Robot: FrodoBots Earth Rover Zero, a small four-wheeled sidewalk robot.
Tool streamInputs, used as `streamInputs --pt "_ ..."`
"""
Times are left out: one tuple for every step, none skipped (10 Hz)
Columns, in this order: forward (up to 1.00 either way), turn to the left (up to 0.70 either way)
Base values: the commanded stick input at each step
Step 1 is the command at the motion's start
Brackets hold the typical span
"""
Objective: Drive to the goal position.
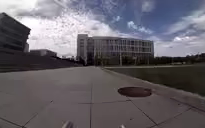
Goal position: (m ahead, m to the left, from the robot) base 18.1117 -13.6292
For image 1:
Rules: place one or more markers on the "dark round manhole cover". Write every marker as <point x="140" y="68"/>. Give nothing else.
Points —
<point x="134" y="92"/>

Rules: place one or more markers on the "grey concrete kerb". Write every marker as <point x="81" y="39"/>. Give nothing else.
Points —
<point x="186" y="97"/>

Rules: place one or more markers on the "dark sloped embankment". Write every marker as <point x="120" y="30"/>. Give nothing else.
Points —
<point x="26" y="62"/>

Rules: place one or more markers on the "dark tall building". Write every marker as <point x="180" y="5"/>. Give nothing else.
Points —
<point x="10" y="33"/>

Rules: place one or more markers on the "low flat grey building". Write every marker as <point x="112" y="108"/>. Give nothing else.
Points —
<point x="43" y="52"/>

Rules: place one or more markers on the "grey concrete slab pavement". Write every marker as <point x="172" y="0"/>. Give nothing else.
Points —
<point x="63" y="93"/>

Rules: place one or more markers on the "large pale glass-fronted building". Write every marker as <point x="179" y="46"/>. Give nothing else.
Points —
<point x="115" y="48"/>

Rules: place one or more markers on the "robot's own part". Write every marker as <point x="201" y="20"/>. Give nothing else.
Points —
<point x="67" y="125"/>
<point x="122" y="126"/>

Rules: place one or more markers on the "row of distant trees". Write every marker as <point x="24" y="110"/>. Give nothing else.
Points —
<point x="183" y="59"/>

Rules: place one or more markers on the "green grass lawn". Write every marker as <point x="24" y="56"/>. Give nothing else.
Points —
<point x="176" y="77"/>

